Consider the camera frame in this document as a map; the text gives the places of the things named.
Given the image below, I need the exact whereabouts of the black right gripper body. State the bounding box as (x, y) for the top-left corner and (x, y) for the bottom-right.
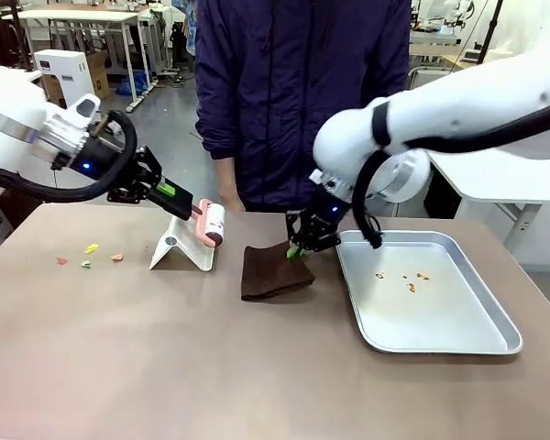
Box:
(302, 182), (352, 236)

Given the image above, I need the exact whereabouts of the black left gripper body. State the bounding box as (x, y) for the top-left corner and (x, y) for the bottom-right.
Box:
(72, 135), (139, 193)

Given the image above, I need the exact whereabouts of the brown cloth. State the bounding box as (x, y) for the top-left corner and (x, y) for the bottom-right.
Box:
(240, 244), (316, 303)

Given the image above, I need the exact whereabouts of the pink lint roller black handle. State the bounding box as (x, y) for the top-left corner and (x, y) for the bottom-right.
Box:
(148, 181), (228, 251)

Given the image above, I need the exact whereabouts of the person right forearm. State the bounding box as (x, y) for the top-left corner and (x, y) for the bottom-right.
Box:
(212, 154), (238, 198)

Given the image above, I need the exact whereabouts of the person right hand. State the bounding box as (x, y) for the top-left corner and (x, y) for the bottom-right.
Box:
(219, 192), (248, 214)

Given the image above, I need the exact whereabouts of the white lint roller stand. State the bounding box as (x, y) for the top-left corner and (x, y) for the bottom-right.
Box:
(148, 214), (217, 272)

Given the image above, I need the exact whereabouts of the blue plastic bag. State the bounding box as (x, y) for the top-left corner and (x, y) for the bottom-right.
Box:
(115, 71), (150, 98)

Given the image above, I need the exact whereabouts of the cardboard box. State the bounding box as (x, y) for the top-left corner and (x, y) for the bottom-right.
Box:
(42, 49), (113, 107)

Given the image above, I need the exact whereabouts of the white floor machine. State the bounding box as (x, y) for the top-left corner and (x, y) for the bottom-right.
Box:
(33, 49), (94, 109)

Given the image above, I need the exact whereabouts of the person in purple jacket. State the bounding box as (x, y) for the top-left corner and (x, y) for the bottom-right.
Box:
(194, 0), (413, 215)

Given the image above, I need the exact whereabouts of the silver metal tray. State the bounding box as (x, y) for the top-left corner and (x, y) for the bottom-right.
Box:
(334, 229), (524, 356)

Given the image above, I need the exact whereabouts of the long white background table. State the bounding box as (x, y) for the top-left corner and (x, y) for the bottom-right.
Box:
(16, 7), (141, 114)

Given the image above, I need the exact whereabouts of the black pole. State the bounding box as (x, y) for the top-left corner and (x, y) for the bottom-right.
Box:
(480, 0), (505, 50)
(12, 0), (34, 73)

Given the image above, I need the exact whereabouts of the white cabinet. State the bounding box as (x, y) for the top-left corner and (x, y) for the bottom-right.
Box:
(407, 65), (446, 92)

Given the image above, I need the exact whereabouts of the large white table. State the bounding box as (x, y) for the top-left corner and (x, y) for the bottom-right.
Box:
(426, 145), (550, 259)

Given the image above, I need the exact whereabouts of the wooden background table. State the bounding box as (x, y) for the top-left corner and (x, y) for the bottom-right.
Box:
(439, 52), (483, 71)

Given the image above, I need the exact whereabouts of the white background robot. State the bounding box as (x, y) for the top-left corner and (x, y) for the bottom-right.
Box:
(415, 0), (476, 36)

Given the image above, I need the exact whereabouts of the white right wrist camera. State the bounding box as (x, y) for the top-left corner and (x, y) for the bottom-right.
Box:
(308, 168), (349, 203)

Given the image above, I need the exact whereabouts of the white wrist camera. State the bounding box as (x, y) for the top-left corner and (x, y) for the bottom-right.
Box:
(71, 93), (103, 127)
(308, 168), (349, 203)

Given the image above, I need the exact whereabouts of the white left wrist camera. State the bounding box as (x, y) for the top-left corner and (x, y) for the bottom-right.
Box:
(71, 93), (103, 127)

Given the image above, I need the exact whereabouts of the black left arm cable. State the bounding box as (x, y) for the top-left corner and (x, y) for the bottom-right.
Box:
(0, 109), (139, 204)

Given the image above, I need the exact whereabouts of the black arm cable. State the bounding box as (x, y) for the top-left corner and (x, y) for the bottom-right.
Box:
(351, 98), (550, 250)
(0, 109), (139, 204)

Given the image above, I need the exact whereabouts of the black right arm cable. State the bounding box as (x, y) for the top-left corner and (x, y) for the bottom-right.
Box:
(351, 98), (550, 250)

